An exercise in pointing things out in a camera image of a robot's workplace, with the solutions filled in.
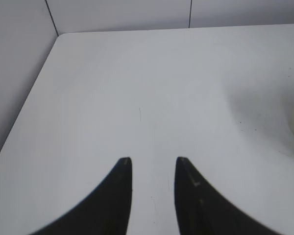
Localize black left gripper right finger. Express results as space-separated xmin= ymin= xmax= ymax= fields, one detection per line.
xmin=175 ymin=157 xmax=276 ymax=235

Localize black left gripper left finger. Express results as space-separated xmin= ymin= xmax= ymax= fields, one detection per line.
xmin=34 ymin=157 xmax=132 ymax=235

